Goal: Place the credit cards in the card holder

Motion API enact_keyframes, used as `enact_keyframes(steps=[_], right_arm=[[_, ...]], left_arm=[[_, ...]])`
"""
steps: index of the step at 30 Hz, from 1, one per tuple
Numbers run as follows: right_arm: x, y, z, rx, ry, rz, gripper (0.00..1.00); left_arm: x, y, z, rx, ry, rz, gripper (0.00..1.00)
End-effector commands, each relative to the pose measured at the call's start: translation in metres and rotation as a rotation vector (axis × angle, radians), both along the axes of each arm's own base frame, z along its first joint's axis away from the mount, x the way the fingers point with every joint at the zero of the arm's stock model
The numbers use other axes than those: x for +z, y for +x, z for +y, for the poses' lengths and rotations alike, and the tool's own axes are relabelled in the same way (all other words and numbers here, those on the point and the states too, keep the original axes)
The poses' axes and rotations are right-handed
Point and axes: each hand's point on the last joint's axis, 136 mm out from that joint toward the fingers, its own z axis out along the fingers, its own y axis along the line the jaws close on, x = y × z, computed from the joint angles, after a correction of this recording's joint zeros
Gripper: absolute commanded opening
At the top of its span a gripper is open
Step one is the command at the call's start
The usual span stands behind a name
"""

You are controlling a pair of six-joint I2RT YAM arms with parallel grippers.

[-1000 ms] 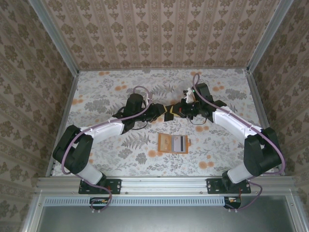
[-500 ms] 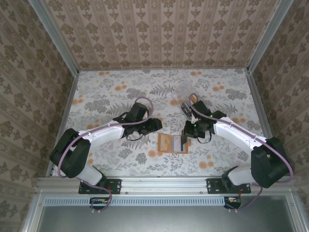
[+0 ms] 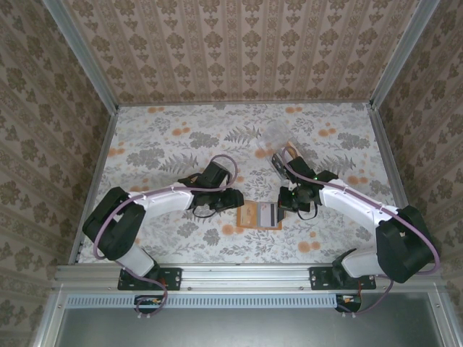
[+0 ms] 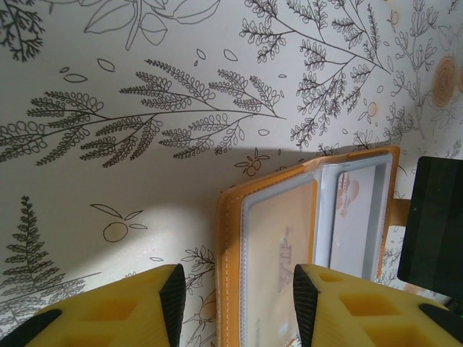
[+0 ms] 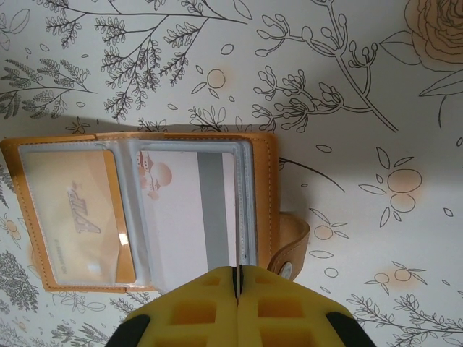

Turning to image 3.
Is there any orange leather card holder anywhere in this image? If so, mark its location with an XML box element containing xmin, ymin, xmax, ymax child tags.
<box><xmin>236</xmin><ymin>201</ymin><xmax>286</xmax><ymax>231</ymax></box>

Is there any clear acrylic card stand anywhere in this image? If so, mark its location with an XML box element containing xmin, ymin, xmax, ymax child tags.
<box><xmin>254</xmin><ymin>120</ymin><xmax>308</xmax><ymax>179</ymax></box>

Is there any black numbered card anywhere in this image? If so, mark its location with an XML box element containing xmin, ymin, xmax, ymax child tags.
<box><xmin>272</xmin><ymin>153</ymin><xmax>291</xmax><ymax>177</ymax></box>

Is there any orange card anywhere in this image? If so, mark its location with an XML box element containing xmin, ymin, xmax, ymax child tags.
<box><xmin>284</xmin><ymin>142</ymin><xmax>305</xmax><ymax>160</ymax></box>

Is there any floral patterned table sheet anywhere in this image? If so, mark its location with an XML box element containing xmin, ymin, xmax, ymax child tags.
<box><xmin>77</xmin><ymin>102</ymin><xmax>412</xmax><ymax>265</ymax></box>

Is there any black controller board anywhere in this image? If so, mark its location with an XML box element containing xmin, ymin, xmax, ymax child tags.
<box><xmin>334</xmin><ymin>293</ymin><xmax>362</xmax><ymax>314</ymax></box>
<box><xmin>133</xmin><ymin>294</ymin><xmax>169</xmax><ymax>315</ymax></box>

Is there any grey metal panel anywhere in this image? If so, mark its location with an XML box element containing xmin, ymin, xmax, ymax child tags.
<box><xmin>54</xmin><ymin>291</ymin><xmax>448</xmax><ymax>347</ymax></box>

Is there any thin black cable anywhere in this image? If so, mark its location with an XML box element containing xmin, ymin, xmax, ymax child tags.
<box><xmin>190</xmin><ymin>204</ymin><xmax>220</xmax><ymax>220</ymax></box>
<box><xmin>295</xmin><ymin>202</ymin><xmax>320</xmax><ymax>221</ymax></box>

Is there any aluminium frame rail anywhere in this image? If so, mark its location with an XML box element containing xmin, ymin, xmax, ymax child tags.
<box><xmin>54</xmin><ymin>262</ymin><xmax>444</xmax><ymax>292</ymax></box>

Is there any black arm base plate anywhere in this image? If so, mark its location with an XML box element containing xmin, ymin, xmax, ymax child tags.
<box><xmin>117</xmin><ymin>267</ymin><xmax>183</xmax><ymax>291</ymax></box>
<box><xmin>309</xmin><ymin>266</ymin><xmax>377</xmax><ymax>291</ymax></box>

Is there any aluminium frame bar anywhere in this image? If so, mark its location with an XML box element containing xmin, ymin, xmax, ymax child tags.
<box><xmin>28</xmin><ymin>285</ymin><xmax>68</xmax><ymax>347</ymax></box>
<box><xmin>426</xmin><ymin>283</ymin><xmax>459</xmax><ymax>347</ymax></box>
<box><xmin>68</xmin><ymin>106</ymin><xmax>120</xmax><ymax>265</ymax></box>
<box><xmin>115</xmin><ymin>100</ymin><xmax>373</xmax><ymax>108</ymax></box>
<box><xmin>367</xmin><ymin>103</ymin><xmax>428</xmax><ymax>265</ymax></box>

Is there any white slotted cable duct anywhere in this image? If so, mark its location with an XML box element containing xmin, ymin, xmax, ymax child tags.
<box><xmin>67</xmin><ymin>293</ymin><xmax>339</xmax><ymax>309</ymax></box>

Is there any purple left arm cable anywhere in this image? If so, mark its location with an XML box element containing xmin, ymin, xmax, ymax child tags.
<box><xmin>93</xmin><ymin>154</ymin><xmax>239</xmax><ymax>321</ymax></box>

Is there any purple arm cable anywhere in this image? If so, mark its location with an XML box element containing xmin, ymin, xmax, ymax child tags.
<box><xmin>281</xmin><ymin>146</ymin><xmax>441</xmax><ymax>319</ymax></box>
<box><xmin>93</xmin><ymin>154</ymin><xmax>239</xmax><ymax>321</ymax></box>

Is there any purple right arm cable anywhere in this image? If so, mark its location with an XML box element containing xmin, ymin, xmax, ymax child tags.
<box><xmin>281</xmin><ymin>146</ymin><xmax>441</xmax><ymax>319</ymax></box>

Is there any aluminium frame post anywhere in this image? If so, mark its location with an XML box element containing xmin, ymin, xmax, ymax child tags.
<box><xmin>41</xmin><ymin>0</ymin><xmax>120</xmax><ymax>113</ymax></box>
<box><xmin>368</xmin><ymin>0</ymin><xmax>441</xmax><ymax>109</ymax></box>

